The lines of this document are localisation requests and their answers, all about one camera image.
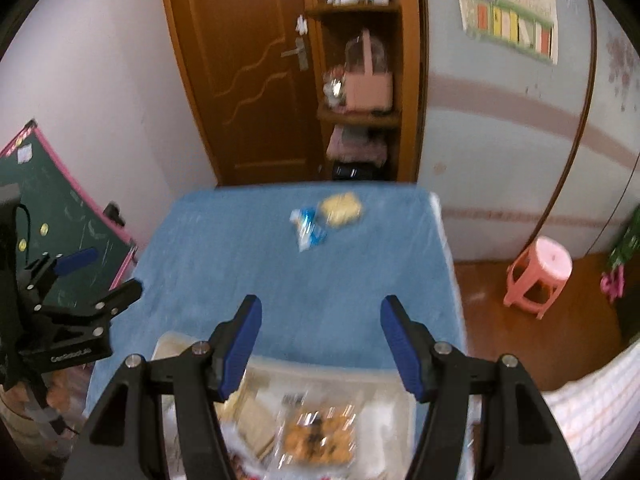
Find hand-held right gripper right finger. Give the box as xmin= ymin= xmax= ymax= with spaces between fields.
xmin=380 ymin=294 xmax=581 ymax=480

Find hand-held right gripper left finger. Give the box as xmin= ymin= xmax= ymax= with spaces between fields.
xmin=62 ymin=294 xmax=263 ymax=480

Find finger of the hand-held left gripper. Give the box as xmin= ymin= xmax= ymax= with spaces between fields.
xmin=20 ymin=246 xmax=99 ymax=306
xmin=40 ymin=279 xmax=143 ymax=333

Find white plastic bin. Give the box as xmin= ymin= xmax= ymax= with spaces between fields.
xmin=150 ymin=330 xmax=426 ymax=480

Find clear cookie packet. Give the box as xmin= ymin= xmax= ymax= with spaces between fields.
xmin=272 ymin=395 xmax=361 ymax=471

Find blue white snack packet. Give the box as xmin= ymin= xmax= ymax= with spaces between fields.
xmin=290 ymin=206 xmax=328 ymax=253

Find yellow puffed snack packet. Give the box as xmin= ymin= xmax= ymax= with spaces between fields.
xmin=317 ymin=191 xmax=365 ymax=228

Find blue tablecloth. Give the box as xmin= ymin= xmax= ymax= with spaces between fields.
xmin=85 ymin=182 xmax=468 ymax=416

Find pink plastic stool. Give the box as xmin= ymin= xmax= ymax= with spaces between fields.
xmin=502 ymin=237 xmax=573 ymax=321

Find black object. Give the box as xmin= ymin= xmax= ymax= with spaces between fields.
xmin=332 ymin=160 xmax=381 ymax=181

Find person's checked clothing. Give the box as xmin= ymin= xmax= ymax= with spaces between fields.
xmin=542 ymin=340 xmax=640 ymax=480

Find folded pink clothes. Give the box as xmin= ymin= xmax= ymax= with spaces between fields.
xmin=327 ymin=125 xmax=388 ymax=161

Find pink green toy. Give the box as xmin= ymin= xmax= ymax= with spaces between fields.
xmin=600 ymin=205 xmax=640 ymax=303

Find pale striped wardrobe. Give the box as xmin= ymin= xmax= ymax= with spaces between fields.
xmin=417 ymin=0 xmax=640 ymax=261

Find wooden door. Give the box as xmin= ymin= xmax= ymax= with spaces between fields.
xmin=159 ymin=0 xmax=326 ymax=186

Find pink basket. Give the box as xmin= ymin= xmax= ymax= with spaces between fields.
xmin=344 ymin=30 xmax=395 ymax=112

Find wooden shelf unit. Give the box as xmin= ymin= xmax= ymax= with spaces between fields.
xmin=300 ymin=0 xmax=426 ymax=183

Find pile of wrappers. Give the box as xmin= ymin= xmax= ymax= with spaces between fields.
xmin=322 ymin=67 xmax=348 ymax=111

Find green chalkboard pink frame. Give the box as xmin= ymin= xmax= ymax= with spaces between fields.
xmin=0 ymin=120 xmax=138 ymax=311

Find metal door handle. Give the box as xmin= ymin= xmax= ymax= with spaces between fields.
xmin=281 ymin=37 xmax=311 ymax=71

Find wall poster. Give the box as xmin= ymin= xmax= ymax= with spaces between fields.
xmin=452 ymin=0 xmax=560 ymax=66

